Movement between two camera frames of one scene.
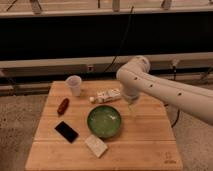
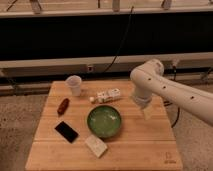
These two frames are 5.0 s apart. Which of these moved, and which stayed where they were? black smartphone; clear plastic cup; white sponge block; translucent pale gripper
Moved: translucent pale gripper
Stayed: white sponge block; clear plastic cup; black smartphone
